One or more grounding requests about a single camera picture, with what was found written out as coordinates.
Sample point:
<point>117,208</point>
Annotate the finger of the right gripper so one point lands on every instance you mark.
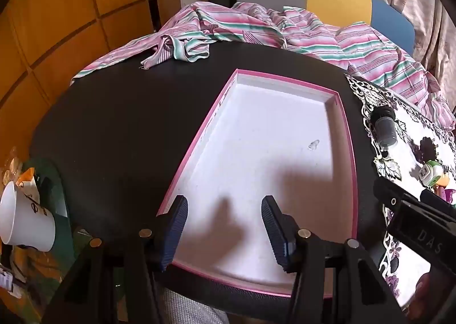
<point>387,192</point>
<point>433,200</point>

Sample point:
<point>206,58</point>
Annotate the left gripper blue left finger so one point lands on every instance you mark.
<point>172,227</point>

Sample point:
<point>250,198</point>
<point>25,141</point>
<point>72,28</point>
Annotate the grey jar with black lid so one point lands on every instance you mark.
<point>383,121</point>

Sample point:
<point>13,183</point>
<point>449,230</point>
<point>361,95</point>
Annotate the magenta plastic cup mould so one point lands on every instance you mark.
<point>445,194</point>

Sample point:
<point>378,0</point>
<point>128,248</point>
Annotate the pink green striped cloth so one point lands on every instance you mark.
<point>358,48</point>

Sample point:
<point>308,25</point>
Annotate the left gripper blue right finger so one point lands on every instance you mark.
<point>281,229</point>

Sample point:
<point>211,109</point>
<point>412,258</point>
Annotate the white floral embroidered cloth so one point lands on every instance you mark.
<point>400,266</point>

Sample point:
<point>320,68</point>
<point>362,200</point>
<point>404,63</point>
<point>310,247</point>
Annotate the wooden cabinet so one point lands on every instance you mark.
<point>45,42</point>

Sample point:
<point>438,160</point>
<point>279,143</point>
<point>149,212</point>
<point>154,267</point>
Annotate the white green plug device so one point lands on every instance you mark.
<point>430,173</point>

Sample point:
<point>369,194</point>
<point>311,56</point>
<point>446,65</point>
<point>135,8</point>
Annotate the person's right hand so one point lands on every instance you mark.
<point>420,304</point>

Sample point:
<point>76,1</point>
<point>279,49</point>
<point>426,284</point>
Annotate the pink-rimmed white tray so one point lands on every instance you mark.
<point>264,135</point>

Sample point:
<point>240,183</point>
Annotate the white paper cup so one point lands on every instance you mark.
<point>25,222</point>

